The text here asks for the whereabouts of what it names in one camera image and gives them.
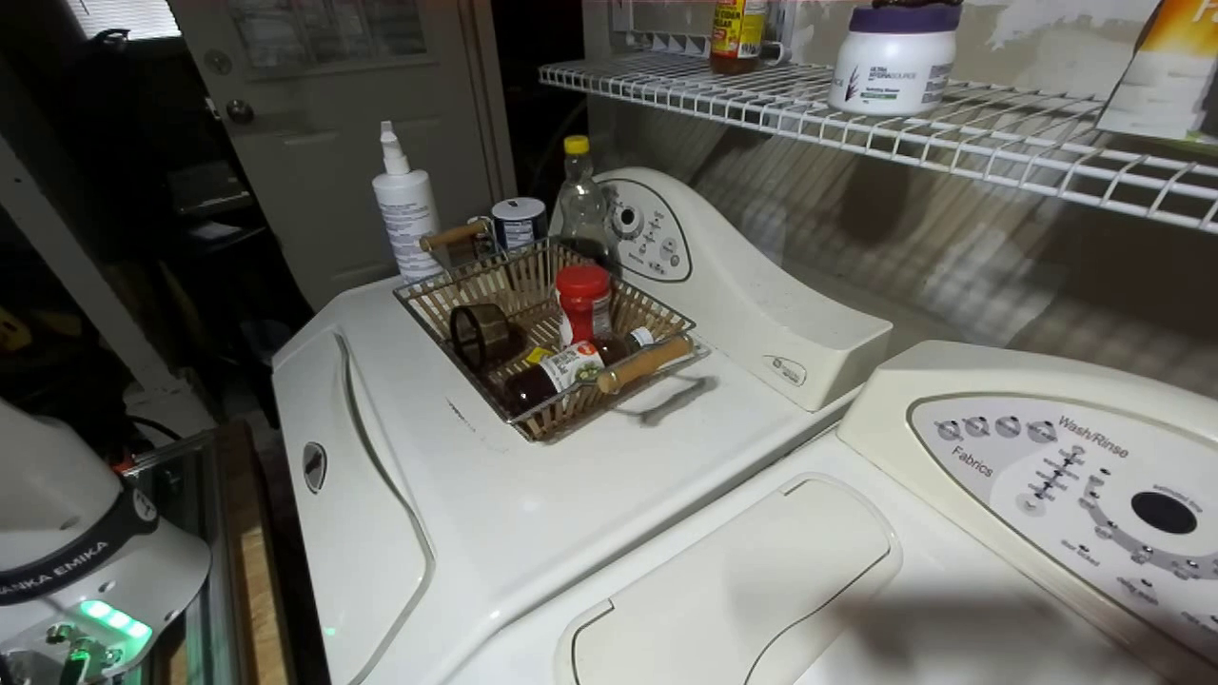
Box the white jar purple lid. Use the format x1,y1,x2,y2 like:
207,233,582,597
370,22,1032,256
827,0,962,123

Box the white panel door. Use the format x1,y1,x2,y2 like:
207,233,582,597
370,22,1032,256
167,0,521,313

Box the clear bottle yellow cap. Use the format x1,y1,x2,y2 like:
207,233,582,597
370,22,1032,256
551,131,627,277

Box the wooden platform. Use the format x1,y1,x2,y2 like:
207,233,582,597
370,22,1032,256
147,419,297,685

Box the apple cider vinegar bottle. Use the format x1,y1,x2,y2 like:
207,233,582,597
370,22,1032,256
704,0,776,76

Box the dark round cup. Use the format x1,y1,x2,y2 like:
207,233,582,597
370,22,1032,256
444,298,527,376

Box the white spray bottle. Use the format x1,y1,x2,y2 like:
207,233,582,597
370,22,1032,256
370,118,444,285

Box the white orange carton box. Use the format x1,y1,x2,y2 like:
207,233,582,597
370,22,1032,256
1094,0,1218,145

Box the white wire shelf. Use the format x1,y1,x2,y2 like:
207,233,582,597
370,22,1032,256
534,53,1218,238

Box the red lid spice jar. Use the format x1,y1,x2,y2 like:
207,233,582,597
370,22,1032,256
551,260,615,348

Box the white washing machine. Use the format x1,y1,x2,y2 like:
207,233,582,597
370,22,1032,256
268,162,897,685

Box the wire basket wooden handles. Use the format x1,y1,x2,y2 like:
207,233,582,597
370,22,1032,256
393,213,709,446

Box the brown bottle white label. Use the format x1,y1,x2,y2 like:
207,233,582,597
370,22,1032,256
499,336,612,419

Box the blue white round canister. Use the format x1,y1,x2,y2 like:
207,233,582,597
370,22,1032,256
488,192,551,256

